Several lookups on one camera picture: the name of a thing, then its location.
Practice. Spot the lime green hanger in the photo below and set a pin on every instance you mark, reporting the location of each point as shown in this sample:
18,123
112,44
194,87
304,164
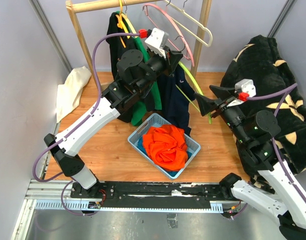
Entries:
193,80

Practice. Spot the pink plastic hanger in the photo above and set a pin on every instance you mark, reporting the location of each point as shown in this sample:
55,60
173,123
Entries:
189,55

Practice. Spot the aluminium rail frame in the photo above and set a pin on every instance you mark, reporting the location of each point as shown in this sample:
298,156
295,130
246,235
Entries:
49,213

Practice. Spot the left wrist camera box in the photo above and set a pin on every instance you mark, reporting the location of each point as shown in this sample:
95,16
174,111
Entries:
155,40

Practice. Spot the orange t shirt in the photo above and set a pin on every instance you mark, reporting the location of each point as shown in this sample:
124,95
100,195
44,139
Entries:
166,147

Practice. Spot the cream white cloth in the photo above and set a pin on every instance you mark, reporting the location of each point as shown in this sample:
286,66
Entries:
69,93

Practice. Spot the light blue plastic basket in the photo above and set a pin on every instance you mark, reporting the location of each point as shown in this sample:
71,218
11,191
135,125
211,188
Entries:
156,120

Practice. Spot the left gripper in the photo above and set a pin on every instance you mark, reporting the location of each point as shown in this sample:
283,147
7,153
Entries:
172,58

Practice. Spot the yellow hanger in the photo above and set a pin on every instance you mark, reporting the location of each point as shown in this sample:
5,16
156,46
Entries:
122,20

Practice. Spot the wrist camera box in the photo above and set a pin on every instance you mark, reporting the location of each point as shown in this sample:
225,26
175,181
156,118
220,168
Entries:
243,89
155,40

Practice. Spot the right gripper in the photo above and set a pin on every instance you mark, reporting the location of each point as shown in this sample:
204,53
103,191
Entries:
207,104

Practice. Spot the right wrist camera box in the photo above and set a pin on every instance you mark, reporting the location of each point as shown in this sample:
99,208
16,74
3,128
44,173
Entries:
243,89

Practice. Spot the black floral blanket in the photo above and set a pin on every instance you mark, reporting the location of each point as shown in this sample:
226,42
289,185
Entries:
261,62

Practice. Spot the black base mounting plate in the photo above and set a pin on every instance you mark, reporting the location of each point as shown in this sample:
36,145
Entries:
153,195

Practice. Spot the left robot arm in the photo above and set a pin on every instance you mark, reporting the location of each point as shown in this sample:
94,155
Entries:
133,81

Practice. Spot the black printed t shirt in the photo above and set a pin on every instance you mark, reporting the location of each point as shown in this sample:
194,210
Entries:
118,45

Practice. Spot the navy blue t shirt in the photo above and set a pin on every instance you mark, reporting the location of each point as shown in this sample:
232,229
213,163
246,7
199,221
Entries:
176,94

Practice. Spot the green t shirt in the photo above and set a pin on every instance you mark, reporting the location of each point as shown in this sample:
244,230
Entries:
154,99

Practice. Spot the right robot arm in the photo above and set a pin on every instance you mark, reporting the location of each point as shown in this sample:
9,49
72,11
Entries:
258,151

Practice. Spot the white plastic hanger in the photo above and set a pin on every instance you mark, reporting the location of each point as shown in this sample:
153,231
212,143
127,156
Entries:
196,22

